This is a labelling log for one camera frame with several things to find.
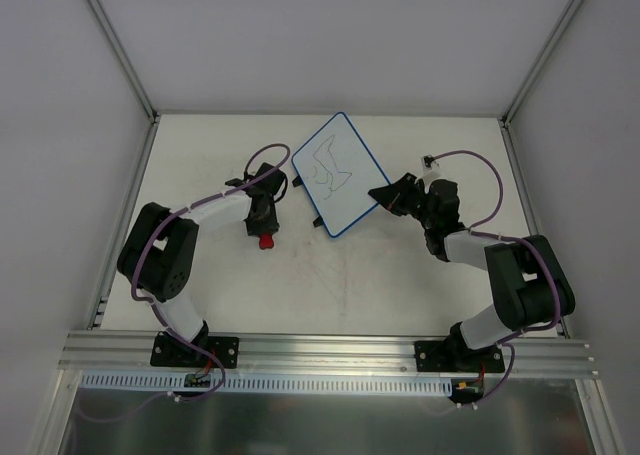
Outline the aluminium mounting rail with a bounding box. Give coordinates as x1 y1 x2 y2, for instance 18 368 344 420
57 330 600 379

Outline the right aluminium frame post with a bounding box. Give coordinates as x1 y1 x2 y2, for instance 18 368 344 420
501 0 587 127

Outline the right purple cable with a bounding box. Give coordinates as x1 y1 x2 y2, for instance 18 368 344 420
424 149 566 416

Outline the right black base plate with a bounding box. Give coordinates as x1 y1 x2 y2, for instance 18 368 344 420
413 340 505 374

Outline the purple cable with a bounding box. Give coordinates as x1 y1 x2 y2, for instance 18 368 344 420
424 149 566 416
74 143 292 424

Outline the slotted white cable duct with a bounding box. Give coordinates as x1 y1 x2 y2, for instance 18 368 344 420
79 370 453 397

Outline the red bone-shaped eraser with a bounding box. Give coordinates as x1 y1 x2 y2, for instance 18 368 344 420
259 233 275 250

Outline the blue-framed whiteboard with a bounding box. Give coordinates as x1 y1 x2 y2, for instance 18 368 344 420
291 112 390 238

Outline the left aluminium frame post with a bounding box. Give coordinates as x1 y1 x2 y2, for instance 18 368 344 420
84 0 158 123

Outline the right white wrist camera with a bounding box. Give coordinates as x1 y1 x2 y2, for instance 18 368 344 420
421 155 443 186

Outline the aluminium frame post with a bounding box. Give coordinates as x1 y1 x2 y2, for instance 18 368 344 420
501 0 587 127
84 0 158 123

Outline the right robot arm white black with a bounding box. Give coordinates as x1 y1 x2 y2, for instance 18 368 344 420
368 173 576 371

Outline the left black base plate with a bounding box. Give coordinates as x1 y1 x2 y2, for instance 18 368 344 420
150 332 240 369

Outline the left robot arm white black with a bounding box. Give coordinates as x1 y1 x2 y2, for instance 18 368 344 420
117 163 288 365

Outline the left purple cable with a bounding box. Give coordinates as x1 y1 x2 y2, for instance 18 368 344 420
74 143 292 424

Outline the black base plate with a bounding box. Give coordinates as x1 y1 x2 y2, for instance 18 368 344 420
150 332 240 369
413 340 505 374

